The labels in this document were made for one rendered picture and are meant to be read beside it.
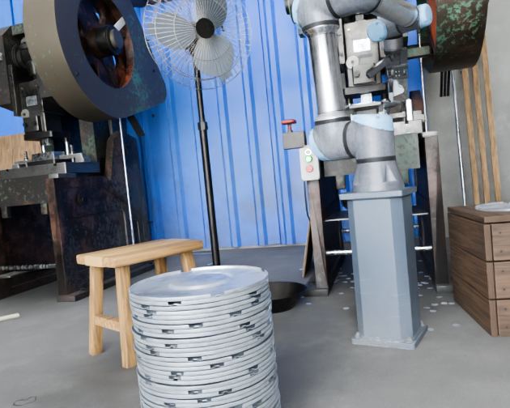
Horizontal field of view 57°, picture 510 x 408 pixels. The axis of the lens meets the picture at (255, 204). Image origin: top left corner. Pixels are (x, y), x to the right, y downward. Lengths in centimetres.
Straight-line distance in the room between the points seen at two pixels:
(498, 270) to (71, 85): 198
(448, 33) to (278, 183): 181
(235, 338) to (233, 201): 269
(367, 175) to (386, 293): 35
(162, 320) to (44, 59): 181
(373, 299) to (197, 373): 69
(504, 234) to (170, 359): 100
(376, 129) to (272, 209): 217
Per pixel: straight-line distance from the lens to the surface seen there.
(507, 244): 152
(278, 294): 205
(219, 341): 90
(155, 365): 95
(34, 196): 272
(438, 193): 200
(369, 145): 142
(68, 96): 257
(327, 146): 150
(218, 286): 96
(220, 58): 261
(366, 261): 143
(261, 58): 360
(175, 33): 250
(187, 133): 371
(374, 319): 147
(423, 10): 183
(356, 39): 228
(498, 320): 156
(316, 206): 201
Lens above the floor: 52
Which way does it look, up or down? 3 degrees down
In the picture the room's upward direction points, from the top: 6 degrees counter-clockwise
